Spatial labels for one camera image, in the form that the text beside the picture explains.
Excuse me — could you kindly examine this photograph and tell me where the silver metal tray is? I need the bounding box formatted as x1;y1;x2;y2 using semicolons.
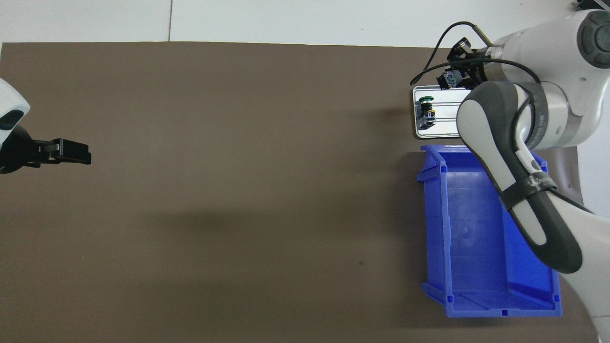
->
412;85;473;140

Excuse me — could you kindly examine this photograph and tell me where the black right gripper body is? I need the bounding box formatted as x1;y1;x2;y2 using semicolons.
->
469;48;496;89

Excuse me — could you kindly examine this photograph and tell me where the brown table mat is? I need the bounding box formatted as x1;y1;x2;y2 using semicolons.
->
0;42;599;343

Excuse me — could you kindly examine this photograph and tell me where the blue plastic storage bin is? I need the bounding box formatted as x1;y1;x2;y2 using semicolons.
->
416;144;563;318

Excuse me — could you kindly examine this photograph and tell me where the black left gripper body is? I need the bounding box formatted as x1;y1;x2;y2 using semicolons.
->
0;126;41;174

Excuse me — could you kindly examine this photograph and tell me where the green push button switch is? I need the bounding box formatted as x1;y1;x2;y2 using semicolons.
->
444;70;467;89
416;95;437;130

